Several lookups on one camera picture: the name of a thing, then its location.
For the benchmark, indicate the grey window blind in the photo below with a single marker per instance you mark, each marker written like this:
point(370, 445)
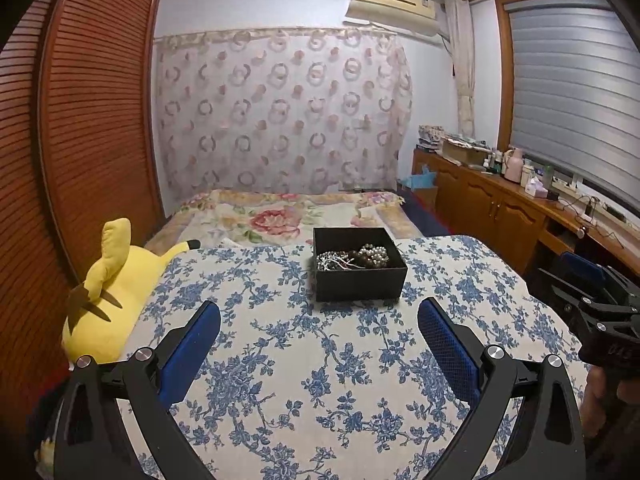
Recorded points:
point(570, 90)

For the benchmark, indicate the white jar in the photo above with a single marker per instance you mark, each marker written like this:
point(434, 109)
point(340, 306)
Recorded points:
point(526, 175)

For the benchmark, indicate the black jewelry box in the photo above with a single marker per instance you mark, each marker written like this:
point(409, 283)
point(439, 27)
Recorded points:
point(360, 285)

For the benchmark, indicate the brown louvered wooden wardrobe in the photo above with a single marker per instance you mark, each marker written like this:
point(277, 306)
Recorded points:
point(75, 135)

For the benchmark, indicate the long wooden cabinet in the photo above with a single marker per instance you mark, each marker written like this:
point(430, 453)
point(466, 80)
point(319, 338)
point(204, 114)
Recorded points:
point(500, 210)

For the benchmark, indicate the navy bed sheet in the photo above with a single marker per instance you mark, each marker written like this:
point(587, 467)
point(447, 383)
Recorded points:
point(425, 215)

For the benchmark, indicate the open cardboard box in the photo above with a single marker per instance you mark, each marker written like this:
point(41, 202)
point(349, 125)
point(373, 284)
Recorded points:
point(462, 152)

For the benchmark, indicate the pearl jewellery pile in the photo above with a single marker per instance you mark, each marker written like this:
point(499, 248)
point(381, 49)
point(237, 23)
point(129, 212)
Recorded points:
point(332, 260)

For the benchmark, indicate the pink tissue box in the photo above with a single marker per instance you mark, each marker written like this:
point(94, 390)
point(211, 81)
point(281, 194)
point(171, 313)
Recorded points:
point(536, 187)

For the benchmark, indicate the green bottle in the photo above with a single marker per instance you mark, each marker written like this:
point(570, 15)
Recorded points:
point(548, 179)

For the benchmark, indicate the white power strip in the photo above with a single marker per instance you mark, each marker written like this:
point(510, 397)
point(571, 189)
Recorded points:
point(600, 205)

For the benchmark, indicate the light blue plastic bag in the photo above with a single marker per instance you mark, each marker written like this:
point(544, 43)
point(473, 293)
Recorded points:
point(420, 177)

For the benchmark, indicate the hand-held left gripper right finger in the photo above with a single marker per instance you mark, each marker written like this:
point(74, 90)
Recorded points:
point(446, 345)

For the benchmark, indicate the circle patterned sheer curtain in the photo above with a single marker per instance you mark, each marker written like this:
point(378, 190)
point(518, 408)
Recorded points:
point(280, 120)

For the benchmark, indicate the person's right hand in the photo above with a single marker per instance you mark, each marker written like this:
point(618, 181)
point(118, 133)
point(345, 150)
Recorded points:
point(600, 400)

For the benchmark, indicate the pink thermos jug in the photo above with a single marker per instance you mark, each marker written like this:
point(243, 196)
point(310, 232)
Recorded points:
point(513, 167)

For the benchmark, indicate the beige wall air conditioner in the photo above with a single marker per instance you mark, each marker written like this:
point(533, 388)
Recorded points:
point(390, 7)

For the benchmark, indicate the beige window curtain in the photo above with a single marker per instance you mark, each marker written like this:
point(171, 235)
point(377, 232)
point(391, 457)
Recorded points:
point(464, 70)

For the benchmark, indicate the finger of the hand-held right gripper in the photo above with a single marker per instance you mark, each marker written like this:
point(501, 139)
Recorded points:
point(560, 292)
point(582, 266)

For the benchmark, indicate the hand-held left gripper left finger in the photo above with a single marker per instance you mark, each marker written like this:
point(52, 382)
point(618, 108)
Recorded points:
point(192, 342)

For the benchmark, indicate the yellow plush toy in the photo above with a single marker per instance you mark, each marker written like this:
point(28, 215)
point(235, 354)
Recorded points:
point(120, 285)

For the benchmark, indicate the stack of printed papers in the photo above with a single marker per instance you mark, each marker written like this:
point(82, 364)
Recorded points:
point(430, 137)

